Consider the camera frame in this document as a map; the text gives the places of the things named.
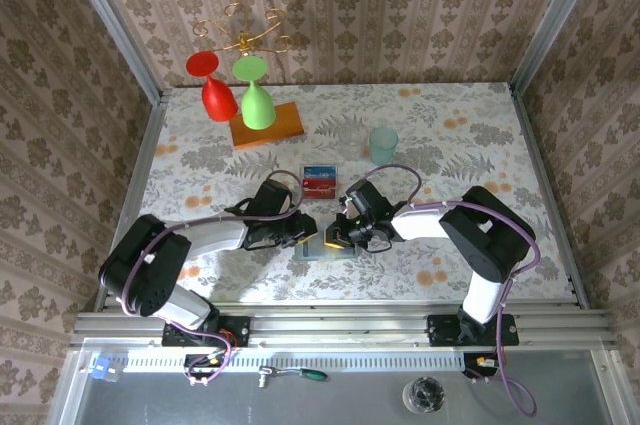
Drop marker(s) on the aluminium left frame post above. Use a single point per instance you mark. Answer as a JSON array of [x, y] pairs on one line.
[[119, 27]]

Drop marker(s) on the green plastic wine glass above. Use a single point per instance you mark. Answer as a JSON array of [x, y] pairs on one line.
[[257, 110]]

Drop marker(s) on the aluminium table rail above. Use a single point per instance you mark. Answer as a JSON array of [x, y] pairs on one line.
[[144, 155], [537, 155]]

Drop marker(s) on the blue credit card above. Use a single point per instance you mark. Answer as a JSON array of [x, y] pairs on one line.
[[320, 171]]

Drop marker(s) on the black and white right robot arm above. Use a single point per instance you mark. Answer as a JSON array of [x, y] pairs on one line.
[[485, 240]]

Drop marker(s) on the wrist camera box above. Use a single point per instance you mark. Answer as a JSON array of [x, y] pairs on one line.
[[367, 197], [272, 197]]

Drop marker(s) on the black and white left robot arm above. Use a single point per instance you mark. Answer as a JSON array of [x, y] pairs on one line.
[[145, 265]]

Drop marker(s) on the teal plastic cup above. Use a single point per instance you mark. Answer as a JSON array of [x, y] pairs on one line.
[[384, 142]]

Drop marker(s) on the grey metal shelf panel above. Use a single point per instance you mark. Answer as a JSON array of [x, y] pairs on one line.
[[325, 405]]

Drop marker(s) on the aluminium right table rail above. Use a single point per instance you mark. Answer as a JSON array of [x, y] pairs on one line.
[[537, 155]]

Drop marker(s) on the aluminium left table rail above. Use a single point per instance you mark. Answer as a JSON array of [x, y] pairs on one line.
[[144, 155]]

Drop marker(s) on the blue plastic connector block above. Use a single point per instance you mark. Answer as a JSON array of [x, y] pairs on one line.
[[101, 369]]

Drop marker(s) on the clear plastic card tray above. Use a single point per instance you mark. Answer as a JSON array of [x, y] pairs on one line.
[[338, 184]]

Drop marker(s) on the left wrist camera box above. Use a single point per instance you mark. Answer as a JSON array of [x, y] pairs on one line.
[[272, 197]]

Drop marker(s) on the brown wooden rack base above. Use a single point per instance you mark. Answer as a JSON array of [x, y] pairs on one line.
[[287, 125]]

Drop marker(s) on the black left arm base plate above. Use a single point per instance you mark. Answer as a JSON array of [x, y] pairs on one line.
[[237, 331]]

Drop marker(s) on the round clear glass jar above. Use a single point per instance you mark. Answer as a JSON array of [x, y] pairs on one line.
[[424, 395]]

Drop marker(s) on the red plastic wine glass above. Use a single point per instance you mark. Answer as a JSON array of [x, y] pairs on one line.
[[219, 100]]

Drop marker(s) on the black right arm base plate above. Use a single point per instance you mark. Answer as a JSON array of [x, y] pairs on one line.
[[439, 331]]

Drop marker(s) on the aluminium right frame post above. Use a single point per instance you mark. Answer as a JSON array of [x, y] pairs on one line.
[[555, 20]]

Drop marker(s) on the aluminium frame post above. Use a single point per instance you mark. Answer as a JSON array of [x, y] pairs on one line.
[[555, 20], [119, 27]]

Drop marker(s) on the small clear plastic piece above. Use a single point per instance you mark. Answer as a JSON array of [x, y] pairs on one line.
[[116, 374]]

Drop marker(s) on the pale green card holder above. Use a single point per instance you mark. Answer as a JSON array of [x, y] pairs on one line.
[[310, 251]]

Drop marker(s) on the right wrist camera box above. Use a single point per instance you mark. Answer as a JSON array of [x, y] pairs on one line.
[[367, 197]]

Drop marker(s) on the clear plastic cup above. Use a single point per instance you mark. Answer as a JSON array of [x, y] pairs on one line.
[[351, 142]]

